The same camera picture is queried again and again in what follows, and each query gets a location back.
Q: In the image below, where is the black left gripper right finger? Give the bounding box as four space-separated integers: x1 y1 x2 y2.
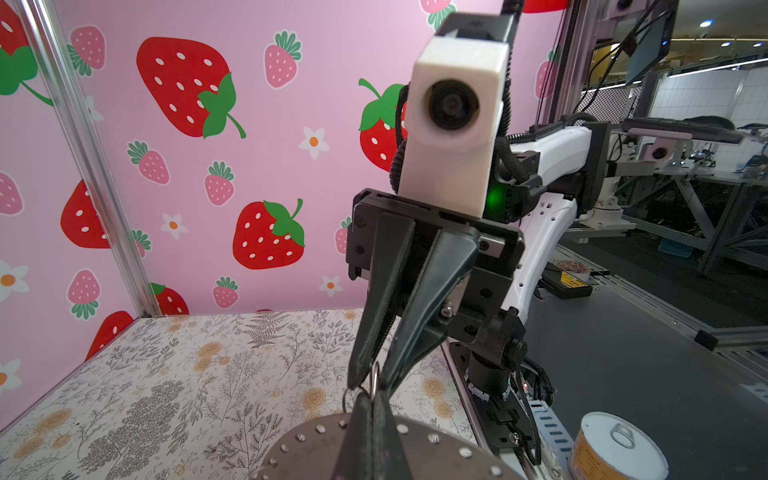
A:
373 392 413 480

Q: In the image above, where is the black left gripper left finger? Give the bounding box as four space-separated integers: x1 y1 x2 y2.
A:
331 392 373 480

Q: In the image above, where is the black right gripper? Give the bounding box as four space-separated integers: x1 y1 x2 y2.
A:
346 189 525 393

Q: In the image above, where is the large silver keyring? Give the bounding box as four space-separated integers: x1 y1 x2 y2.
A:
248 414 524 479

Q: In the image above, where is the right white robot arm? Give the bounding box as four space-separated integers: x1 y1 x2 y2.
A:
340 122 609 469

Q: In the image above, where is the food can with pull-tab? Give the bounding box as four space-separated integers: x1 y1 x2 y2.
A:
569 412 669 480

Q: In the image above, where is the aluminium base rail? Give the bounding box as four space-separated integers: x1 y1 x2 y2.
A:
441 341 574 479

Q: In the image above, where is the silver frame post right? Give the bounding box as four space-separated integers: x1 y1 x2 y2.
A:
12 0 161 318

